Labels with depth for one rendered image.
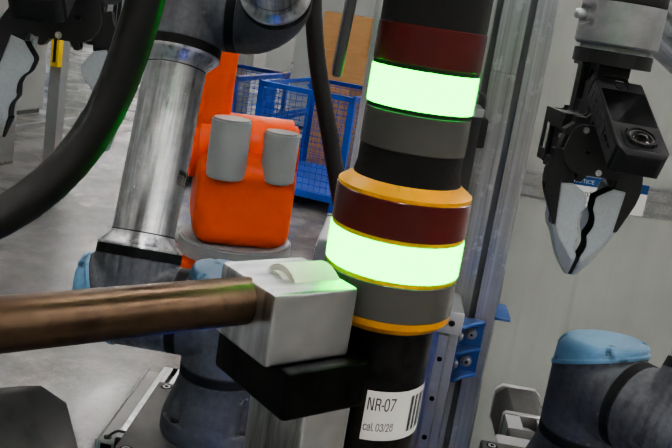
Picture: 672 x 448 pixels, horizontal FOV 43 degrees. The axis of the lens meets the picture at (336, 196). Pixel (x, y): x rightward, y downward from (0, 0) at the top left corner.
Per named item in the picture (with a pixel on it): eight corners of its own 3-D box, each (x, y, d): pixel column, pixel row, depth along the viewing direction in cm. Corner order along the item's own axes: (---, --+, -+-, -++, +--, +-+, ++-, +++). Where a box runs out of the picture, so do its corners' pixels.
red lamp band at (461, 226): (391, 249, 24) (398, 208, 24) (305, 207, 28) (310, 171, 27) (493, 242, 27) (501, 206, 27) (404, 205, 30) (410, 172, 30)
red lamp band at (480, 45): (423, 69, 24) (431, 26, 24) (351, 53, 27) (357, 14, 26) (503, 78, 26) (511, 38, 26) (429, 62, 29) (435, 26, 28)
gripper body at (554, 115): (604, 173, 86) (632, 54, 84) (638, 192, 78) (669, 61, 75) (531, 162, 86) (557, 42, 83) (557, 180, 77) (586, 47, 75)
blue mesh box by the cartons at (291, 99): (240, 194, 712) (255, 77, 691) (296, 174, 829) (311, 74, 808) (337, 217, 686) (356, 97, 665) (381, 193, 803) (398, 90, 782)
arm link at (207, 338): (259, 388, 110) (273, 290, 107) (158, 370, 111) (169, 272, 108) (272, 353, 122) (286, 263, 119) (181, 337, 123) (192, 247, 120)
